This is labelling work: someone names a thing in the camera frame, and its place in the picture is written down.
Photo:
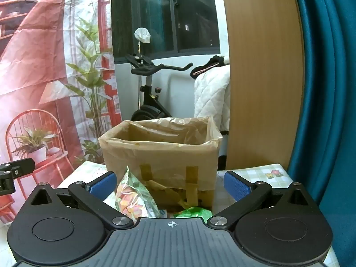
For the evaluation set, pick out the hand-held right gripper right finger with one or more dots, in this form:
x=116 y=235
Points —
x=236 y=186

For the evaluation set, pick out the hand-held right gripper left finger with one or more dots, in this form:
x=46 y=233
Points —
x=103 y=185

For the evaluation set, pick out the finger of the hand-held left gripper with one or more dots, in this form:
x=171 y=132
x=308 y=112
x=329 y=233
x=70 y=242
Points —
x=6 y=184
x=23 y=166

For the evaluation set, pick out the green colourful snack packet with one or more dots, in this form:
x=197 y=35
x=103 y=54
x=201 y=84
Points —
x=135 y=197

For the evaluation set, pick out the brown cardboard box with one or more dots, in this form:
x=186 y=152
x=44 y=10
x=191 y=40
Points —
x=172 y=161

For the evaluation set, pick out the white snack packet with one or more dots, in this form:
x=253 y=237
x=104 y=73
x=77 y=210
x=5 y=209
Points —
x=110 y=200

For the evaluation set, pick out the bright green snack packet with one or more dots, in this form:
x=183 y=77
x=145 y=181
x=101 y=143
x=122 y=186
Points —
x=194 y=213

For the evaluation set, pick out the clear plastic box liner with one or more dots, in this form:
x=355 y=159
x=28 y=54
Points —
x=167 y=129

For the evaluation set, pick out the printed red backdrop cloth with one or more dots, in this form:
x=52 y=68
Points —
x=36 y=75

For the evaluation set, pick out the white quilted jacket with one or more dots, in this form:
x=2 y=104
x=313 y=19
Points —
x=211 y=97

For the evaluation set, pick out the black exercise bike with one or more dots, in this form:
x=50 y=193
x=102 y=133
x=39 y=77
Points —
x=148 y=97

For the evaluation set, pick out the wooden panel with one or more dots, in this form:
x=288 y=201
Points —
x=261 y=75

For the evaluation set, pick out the teal curtain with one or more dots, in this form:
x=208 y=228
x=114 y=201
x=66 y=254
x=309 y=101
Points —
x=331 y=89

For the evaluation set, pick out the white plastic bag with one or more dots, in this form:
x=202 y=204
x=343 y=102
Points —
x=142 y=34

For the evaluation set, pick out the dark window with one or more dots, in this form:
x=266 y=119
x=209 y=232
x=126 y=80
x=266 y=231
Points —
x=167 y=14

